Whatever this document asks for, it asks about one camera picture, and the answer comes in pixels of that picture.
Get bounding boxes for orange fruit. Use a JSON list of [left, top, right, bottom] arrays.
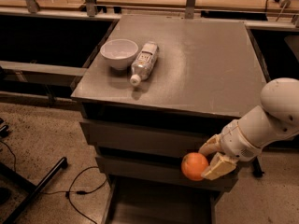
[[181, 152, 208, 181]]

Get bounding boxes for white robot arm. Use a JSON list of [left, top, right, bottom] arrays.
[[199, 78, 299, 180]]

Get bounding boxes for open bottom grey drawer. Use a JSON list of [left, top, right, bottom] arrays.
[[101, 176, 221, 224]]

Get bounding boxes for black floor cable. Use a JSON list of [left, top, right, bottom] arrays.
[[39, 166, 108, 224]]

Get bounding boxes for grey drawer cabinet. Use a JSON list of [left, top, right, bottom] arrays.
[[70, 13, 272, 224]]

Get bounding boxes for top grey drawer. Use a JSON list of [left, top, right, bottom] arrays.
[[79, 118, 265, 168]]

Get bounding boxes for middle grey drawer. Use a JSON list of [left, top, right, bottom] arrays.
[[96, 156, 238, 192]]

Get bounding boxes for clear plastic water bottle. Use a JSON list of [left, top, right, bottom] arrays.
[[130, 42, 159, 87]]

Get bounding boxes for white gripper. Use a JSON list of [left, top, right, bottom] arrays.
[[198, 119, 262, 180]]

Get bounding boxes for grey metal frame rail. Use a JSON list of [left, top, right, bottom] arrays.
[[0, 61, 87, 87]]

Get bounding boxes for small grey plug device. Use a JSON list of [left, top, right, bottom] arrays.
[[264, 0, 291, 21]]

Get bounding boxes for black stand leg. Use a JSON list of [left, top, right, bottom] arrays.
[[0, 157, 68, 224]]

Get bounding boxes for white ceramic bowl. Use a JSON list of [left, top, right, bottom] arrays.
[[100, 39, 138, 70]]

